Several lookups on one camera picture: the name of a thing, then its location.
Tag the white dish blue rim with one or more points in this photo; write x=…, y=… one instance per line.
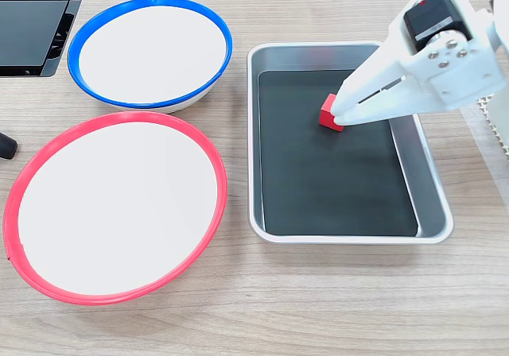
x=151, y=54

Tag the silver metal tray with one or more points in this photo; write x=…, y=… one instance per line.
x=425, y=181

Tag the white dish red rim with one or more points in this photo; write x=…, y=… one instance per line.
x=119, y=209

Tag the white mesh anti-slip mat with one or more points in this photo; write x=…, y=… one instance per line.
x=482, y=109

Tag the red cube block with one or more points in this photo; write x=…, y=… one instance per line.
x=327, y=111

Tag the black tray liner mat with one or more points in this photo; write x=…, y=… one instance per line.
x=338, y=181

